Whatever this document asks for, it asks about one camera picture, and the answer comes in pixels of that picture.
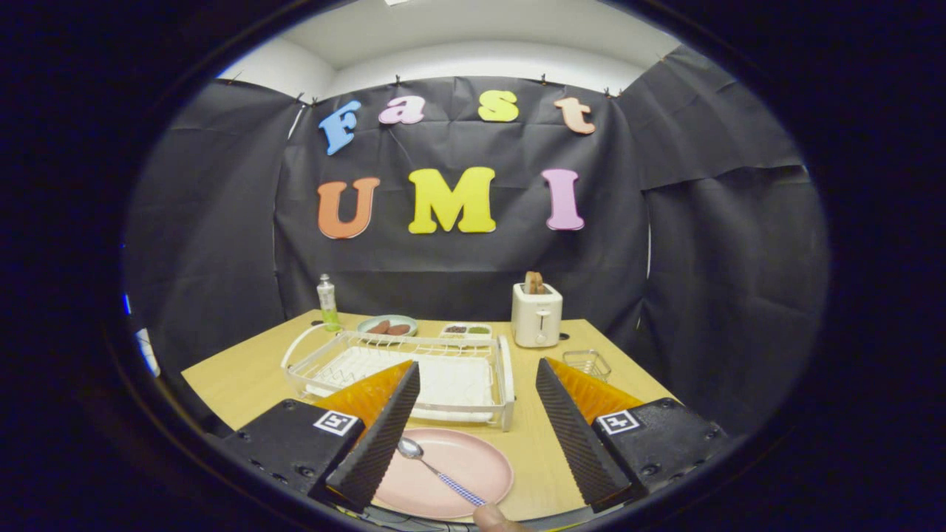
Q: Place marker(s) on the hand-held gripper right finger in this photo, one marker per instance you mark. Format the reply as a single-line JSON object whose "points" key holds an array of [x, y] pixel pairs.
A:
{"points": [[580, 443]]}

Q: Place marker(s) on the brown sausage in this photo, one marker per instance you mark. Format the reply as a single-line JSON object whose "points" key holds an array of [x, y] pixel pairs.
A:
{"points": [[399, 329], [378, 327]]}

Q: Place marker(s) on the toast bread slice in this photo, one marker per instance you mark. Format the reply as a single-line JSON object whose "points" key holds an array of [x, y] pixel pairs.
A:
{"points": [[539, 284], [529, 283]]}

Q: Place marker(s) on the black backdrop cloth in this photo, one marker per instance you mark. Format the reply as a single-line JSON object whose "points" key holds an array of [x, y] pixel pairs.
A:
{"points": [[458, 273]]}

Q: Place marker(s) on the white toaster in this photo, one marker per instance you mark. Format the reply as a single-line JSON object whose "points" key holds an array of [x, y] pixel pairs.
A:
{"points": [[536, 318]]}

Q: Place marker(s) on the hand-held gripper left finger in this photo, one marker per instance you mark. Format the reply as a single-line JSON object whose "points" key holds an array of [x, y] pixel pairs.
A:
{"points": [[377, 451]]}

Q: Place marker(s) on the pink plate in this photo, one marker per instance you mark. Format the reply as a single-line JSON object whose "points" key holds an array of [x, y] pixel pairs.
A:
{"points": [[473, 458]]}

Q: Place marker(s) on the light blue oval plate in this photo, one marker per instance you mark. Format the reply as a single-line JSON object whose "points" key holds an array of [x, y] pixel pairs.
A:
{"points": [[388, 318]]}

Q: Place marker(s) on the clear bottle with green liquid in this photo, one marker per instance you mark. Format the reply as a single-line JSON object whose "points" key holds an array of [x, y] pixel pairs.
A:
{"points": [[327, 299]]}

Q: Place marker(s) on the white divided tray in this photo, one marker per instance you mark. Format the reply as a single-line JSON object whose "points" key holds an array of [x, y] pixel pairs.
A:
{"points": [[465, 337]]}

